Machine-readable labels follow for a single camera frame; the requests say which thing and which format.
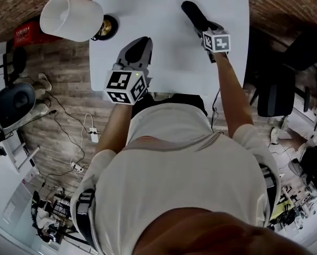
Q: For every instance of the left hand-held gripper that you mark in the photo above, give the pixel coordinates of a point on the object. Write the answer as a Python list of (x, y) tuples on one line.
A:
[(121, 85)]

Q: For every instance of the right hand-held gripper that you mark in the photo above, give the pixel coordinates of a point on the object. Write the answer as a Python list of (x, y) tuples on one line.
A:
[(217, 41)]

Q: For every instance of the black oblong object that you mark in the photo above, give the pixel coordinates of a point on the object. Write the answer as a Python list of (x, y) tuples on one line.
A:
[(193, 12)]

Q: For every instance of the person's right forearm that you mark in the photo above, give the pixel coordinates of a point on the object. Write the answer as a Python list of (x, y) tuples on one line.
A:
[(234, 94)]

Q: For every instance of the person's left forearm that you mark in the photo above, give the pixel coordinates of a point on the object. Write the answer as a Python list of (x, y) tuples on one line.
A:
[(116, 126)]

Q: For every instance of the person's black shorts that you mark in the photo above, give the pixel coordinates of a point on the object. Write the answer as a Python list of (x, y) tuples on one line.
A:
[(179, 100)]

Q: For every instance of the white shade table lamp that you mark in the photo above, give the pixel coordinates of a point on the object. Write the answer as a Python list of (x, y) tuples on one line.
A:
[(68, 17)]

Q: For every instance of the white power strip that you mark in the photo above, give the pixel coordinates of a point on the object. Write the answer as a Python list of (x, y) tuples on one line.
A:
[(93, 135), (76, 166)]

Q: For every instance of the black office chair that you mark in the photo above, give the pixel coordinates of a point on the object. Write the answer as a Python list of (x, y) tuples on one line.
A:
[(275, 97), (304, 49)]

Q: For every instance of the red cardboard box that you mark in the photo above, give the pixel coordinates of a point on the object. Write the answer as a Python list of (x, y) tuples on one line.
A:
[(28, 34)]

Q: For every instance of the person's white shirt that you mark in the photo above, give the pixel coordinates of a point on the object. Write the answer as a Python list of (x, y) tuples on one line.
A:
[(174, 174)]

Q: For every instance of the grey office chair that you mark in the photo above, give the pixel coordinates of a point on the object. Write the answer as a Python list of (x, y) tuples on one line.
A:
[(15, 102)]

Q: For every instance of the yellow-green table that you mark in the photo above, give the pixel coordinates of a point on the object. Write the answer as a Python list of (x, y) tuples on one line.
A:
[(280, 208)]

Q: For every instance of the person's face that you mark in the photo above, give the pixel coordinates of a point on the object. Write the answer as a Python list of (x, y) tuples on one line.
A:
[(214, 235)]

